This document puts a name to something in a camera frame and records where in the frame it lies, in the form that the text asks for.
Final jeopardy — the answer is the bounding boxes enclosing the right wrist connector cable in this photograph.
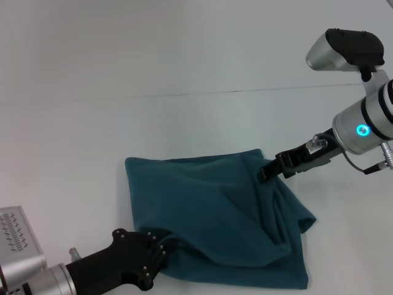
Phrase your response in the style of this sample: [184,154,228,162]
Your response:
[306,134,393,176]

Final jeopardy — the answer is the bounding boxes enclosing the teal blue t-shirt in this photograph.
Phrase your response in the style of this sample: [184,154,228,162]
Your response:
[124,148,317,291]

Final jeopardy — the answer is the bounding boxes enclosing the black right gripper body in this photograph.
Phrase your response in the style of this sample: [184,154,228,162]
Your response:
[274,128,345,179]

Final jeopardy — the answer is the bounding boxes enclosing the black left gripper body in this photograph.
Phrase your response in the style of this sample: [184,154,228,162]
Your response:
[65,228,160,292]

